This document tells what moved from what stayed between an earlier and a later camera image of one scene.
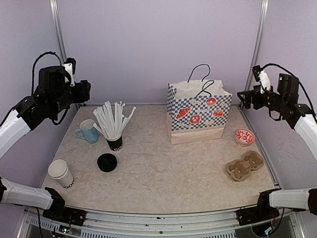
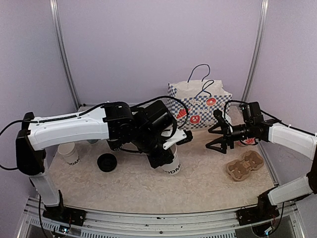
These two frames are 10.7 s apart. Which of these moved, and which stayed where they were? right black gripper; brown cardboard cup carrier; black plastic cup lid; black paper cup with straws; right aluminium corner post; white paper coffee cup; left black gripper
Moved: white paper coffee cup; left black gripper; right black gripper
Stayed: right aluminium corner post; black plastic cup lid; brown cardboard cup carrier; black paper cup with straws
